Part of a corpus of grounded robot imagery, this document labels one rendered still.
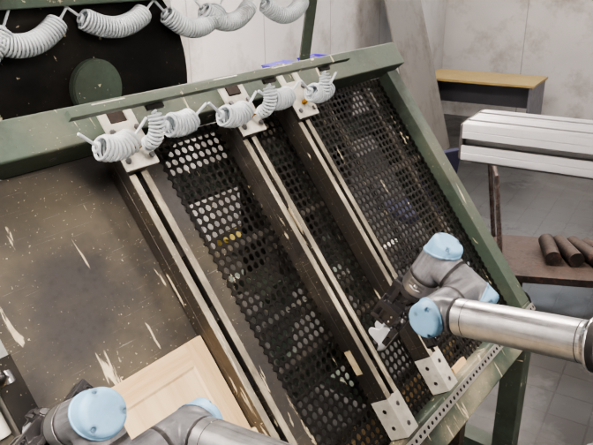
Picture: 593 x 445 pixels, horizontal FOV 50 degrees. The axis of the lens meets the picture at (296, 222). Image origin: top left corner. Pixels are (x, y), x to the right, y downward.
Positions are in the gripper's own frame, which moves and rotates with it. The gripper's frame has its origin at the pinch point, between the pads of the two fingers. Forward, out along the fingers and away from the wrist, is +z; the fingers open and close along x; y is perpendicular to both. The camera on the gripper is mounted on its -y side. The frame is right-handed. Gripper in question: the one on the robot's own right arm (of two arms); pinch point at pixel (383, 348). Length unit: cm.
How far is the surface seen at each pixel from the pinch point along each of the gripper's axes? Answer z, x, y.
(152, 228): 1, 20, 62
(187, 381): 20.5, 31.5, 30.8
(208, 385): 21.5, 27.3, 27.0
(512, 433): 83, -111, -59
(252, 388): 19.1, 21.0, 18.5
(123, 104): -28, 26, 76
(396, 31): 95, -554, 222
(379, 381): 25.8, -18.3, -3.8
